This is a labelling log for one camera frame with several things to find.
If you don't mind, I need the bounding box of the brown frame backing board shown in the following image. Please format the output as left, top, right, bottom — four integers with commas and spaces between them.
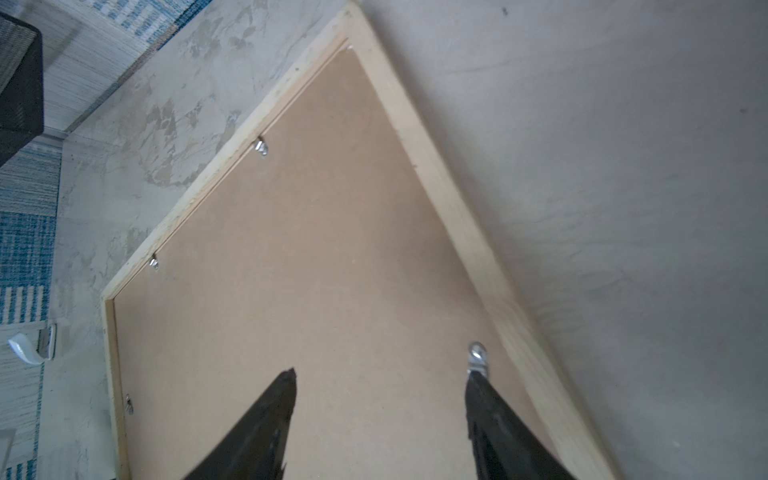
114, 49, 545, 479

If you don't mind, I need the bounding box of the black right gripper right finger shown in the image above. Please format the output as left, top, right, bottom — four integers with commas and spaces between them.
465, 371, 574, 480

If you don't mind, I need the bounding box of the light wooden picture frame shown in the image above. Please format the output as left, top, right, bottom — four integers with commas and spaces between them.
101, 1, 623, 479

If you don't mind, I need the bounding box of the black wire shelf rack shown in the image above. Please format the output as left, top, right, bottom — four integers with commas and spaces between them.
1, 13, 44, 165

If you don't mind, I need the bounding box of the small white plastic device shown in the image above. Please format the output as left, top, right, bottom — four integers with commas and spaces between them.
7, 323, 58, 366

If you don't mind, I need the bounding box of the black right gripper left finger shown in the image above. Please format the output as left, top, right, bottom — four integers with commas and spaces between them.
186, 368, 297, 479

